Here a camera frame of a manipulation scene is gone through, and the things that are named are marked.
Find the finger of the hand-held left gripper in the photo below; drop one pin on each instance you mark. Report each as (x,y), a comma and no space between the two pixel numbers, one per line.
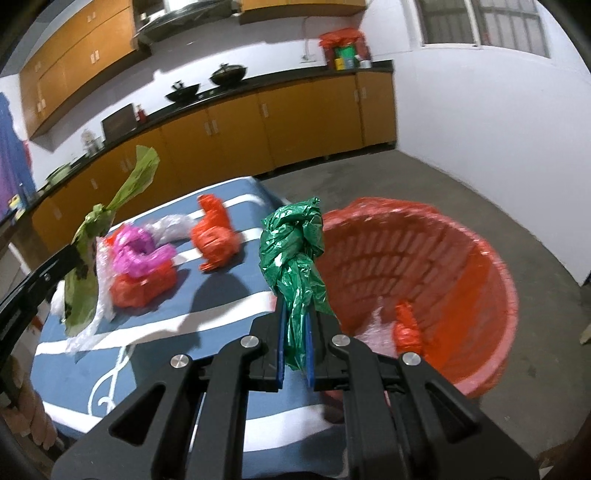
(41,284)

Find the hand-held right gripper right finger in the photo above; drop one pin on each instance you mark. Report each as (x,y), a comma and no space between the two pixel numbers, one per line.
(310,364)

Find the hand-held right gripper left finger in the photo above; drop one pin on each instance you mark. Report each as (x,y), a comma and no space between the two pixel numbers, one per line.
(280,350)

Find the light green plastic bag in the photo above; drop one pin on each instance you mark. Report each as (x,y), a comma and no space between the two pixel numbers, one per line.
(81,286)

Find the clear bubble plastic bag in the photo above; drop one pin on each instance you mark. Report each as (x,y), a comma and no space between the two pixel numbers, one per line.
(104,295)

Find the large red plastic bag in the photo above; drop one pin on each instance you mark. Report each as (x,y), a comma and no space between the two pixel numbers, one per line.
(143,288)

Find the dark green plastic bag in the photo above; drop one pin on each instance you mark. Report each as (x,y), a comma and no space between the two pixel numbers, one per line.
(286,249)

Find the red plastic basket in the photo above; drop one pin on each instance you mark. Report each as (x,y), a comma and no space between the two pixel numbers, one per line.
(461,277)

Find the person's left forearm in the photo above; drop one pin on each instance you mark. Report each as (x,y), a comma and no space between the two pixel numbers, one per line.
(34,410)

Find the crumpled clear plastic bag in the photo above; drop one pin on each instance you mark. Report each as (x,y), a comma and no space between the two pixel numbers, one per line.
(381,337)

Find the blue white striped tablecloth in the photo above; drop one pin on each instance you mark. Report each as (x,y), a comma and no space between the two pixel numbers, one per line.
(221,300)

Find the yellow packet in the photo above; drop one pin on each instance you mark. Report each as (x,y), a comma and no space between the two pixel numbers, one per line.
(16,204)

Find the pink plastic bag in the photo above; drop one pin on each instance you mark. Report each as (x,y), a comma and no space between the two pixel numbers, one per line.
(134,249)

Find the small red plastic bag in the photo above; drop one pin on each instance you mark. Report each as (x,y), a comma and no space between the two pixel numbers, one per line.
(408,332)

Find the green pot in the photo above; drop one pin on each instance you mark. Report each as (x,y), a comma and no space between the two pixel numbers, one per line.
(61,173)

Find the orange-red knotted plastic bag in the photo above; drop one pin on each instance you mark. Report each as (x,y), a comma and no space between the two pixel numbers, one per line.
(214,240)

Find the blue hanging cloth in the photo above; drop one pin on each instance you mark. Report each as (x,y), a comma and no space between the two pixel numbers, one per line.
(14,152)

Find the glass jar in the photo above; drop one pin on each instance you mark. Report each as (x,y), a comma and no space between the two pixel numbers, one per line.
(90,143)

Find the brown wooden box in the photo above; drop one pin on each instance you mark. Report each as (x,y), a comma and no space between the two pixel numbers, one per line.
(119,122)

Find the red bottle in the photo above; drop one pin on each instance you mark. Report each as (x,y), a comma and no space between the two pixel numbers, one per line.
(139,114)

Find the orange upper kitchen cabinets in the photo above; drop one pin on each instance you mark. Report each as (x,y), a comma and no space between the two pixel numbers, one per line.
(78,60)

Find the orange kitchen cabinets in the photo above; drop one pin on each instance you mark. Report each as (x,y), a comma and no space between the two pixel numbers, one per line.
(304,124)
(78,60)

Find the orange lower kitchen cabinets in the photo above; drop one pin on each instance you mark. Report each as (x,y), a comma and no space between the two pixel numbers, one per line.
(304,124)

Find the small black wok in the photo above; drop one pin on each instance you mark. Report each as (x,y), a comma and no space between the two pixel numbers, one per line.
(183,93)

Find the large black wok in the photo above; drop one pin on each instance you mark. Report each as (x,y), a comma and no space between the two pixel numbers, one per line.
(228,74)

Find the white cup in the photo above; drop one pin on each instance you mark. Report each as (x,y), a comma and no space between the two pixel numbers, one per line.
(364,64)

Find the steel range hood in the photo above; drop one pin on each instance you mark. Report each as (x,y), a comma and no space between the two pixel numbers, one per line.
(184,21)

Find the green box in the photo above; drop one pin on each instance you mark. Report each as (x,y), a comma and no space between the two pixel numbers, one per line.
(345,57)

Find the red bag over boxes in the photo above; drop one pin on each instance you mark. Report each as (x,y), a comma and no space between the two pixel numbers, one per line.
(341,38)

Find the short orange upper cabinet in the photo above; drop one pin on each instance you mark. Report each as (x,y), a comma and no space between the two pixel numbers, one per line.
(300,4)

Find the barred window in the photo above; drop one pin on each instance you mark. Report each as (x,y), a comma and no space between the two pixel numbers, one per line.
(485,23)

